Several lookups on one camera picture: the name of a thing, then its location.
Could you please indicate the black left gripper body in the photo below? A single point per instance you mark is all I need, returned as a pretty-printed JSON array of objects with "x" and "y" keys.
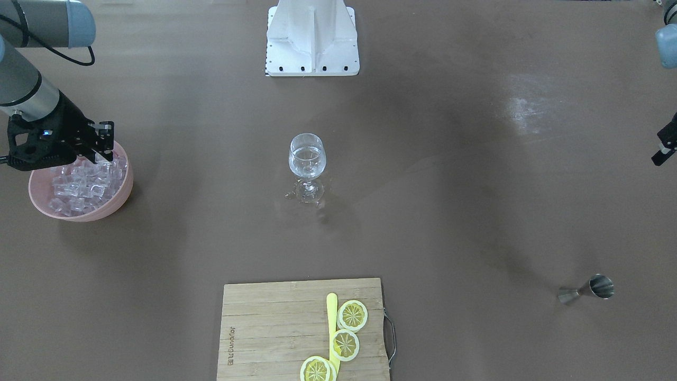
[{"x": 667, "y": 139}]

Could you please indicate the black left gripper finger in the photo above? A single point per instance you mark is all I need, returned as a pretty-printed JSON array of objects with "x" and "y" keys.
[{"x": 661, "y": 156}]

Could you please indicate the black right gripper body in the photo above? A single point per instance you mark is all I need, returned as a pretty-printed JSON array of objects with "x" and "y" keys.
[{"x": 67, "y": 117}]

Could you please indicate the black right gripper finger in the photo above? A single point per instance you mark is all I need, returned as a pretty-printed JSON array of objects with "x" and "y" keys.
[{"x": 99, "y": 139}]

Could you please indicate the steel cocktail jigger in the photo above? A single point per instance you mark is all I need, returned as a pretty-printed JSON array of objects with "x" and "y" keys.
[{"x": 598, "y": 285}]

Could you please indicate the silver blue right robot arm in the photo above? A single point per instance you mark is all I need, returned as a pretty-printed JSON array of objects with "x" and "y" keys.
[{"x": 65, "y": 28}]

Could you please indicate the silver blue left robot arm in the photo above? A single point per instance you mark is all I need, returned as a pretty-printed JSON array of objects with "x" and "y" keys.
[{"x": 666, "y": 45}]

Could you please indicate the clear ice cubes pile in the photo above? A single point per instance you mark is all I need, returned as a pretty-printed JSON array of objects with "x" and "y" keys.
[{"x": 84, "y": 186}]

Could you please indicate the clear wine glass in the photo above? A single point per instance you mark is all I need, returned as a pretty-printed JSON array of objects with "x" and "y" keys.
[{"x": 307, "y": 161}]

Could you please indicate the pink bowl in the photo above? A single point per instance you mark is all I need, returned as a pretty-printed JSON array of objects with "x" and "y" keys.
[{"x": 39, "y": 188}]

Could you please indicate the bamboo cutting board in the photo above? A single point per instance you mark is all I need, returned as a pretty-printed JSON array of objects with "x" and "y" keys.
[{"x": 270, "y": 329}]

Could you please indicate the yellow plastic stick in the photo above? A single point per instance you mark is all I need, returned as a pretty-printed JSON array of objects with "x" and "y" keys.
[{"x": 331, "y": 310}]

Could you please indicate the yellow lemon slice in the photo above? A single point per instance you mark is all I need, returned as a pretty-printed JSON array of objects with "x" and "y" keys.
[
  {"x": 344, "y": 345},
  {"x": 352, "y": 315},
  {"x": 316, "y": 368}
]

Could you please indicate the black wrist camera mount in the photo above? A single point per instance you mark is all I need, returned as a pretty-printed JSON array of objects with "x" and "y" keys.
[{"x": 37, "y": 144}]

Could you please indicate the white camera stand column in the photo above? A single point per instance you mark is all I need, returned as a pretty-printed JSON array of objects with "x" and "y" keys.
[{"x": 311, "y": 39}]

